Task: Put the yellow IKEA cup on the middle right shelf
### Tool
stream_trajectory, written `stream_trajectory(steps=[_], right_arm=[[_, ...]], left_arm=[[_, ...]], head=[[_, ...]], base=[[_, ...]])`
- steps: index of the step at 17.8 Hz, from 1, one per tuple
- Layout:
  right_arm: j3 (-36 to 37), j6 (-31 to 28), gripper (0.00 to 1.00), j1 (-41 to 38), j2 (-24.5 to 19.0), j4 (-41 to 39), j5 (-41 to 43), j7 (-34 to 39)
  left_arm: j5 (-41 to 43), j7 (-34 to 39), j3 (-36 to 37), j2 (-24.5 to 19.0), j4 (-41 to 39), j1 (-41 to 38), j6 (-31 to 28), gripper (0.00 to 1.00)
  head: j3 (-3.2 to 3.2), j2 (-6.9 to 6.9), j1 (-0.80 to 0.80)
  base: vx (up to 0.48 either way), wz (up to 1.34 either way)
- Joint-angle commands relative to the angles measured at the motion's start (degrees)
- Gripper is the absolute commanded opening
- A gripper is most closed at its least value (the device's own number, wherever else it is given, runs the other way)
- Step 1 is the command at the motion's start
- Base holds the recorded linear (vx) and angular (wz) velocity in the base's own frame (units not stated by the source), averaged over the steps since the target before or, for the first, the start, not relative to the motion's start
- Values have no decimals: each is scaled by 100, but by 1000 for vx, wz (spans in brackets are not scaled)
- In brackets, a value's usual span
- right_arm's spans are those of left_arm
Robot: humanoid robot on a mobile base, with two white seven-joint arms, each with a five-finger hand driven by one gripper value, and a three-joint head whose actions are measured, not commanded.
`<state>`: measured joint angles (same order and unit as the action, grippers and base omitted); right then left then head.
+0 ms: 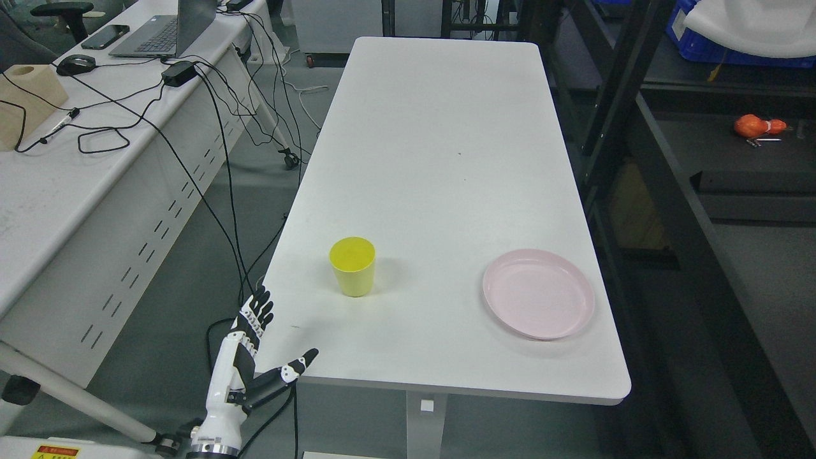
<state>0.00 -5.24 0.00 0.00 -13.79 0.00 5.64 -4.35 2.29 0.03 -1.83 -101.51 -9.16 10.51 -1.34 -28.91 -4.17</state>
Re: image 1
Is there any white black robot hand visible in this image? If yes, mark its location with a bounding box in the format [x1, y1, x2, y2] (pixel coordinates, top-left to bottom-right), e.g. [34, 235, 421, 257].
[186, 285, 319, 458]

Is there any yellow plastic cup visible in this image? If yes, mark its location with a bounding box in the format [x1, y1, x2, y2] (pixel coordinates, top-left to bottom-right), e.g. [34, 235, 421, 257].
[329, 237, 376, 298]

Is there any black metal shelf rack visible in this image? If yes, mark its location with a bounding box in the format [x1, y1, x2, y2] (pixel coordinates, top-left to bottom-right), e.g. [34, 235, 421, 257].
[522, 1, 814, 458]

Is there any orange toy on shelf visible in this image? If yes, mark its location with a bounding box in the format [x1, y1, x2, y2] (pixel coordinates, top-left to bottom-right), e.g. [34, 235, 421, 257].
[732, 113, 788, 139]

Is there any white side desk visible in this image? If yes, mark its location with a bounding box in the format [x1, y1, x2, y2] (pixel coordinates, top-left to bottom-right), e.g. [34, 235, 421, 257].
[2, 1, 288, 457]

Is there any black marker pen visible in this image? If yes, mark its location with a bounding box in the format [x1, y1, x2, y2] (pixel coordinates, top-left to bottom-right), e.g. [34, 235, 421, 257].
[38, 107, 81, 143]

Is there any black power adapter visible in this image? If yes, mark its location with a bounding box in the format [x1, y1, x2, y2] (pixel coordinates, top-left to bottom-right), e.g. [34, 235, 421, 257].
[161, 61, 198, 87]

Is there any white work table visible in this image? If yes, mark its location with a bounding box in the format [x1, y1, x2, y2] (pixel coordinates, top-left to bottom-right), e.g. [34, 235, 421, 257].
[256, 37, 630, 458]

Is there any pink plastic plate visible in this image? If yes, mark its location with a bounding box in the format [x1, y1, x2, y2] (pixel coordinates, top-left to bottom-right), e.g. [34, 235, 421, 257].
[482, 248, 595, 340]

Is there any grey laptop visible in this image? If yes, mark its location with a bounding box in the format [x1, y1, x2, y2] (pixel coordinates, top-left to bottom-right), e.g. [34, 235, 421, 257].
[108, 1, 219, 58]

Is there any black computer mouse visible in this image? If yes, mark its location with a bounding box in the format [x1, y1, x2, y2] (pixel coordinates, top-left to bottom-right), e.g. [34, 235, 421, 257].
[55, 54, 98, 76]

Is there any black smartphone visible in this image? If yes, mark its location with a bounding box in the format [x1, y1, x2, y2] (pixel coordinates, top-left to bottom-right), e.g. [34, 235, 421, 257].
[80, 24, 130, 50]

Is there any black office chair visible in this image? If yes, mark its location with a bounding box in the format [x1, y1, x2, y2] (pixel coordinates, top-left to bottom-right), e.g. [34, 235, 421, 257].
[1, 1, 94, 73]

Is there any blue plastic crate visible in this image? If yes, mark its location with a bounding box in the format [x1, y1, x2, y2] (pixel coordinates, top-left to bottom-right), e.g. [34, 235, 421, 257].
[666, 1, 815, 69]

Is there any white cloth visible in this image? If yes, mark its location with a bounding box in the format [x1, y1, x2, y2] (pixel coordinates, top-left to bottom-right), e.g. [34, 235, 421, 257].
[684, 1, 815, 59]

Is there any black cable on desk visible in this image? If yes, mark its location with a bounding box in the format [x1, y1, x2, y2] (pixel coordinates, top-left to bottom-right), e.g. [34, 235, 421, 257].
[0, 70, 166, 155]

